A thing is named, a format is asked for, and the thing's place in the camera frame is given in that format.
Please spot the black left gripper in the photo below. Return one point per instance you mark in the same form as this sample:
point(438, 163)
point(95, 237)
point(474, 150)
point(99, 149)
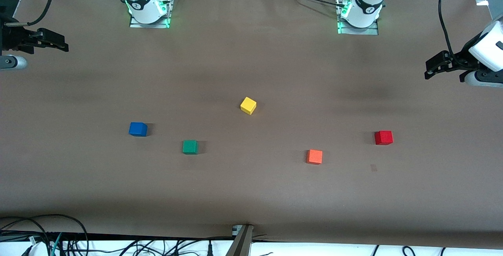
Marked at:
point(460, 59)

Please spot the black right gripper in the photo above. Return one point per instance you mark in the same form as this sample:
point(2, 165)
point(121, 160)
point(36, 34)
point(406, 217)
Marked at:
point(11, 37)

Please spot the red block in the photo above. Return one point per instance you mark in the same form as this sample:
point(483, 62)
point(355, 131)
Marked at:
point(383, 138)

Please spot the blue block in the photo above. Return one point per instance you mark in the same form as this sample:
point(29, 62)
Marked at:
point(137, 129)

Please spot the orange block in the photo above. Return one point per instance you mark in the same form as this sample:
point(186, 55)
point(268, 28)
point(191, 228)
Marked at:
point(314, 157)

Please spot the green block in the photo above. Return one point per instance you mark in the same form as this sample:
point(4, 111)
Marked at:
point(190, 147)

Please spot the yellow block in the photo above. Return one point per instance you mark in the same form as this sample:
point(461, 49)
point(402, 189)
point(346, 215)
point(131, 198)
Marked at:
point(248, 105)

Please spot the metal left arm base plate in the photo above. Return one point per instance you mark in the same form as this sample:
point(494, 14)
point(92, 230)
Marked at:
point(365, 31)

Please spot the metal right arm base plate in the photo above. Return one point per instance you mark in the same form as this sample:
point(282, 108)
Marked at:
point(157, 25)

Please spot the aluminium camera post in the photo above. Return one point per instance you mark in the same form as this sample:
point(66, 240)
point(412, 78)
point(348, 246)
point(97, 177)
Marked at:
point(241, 244)

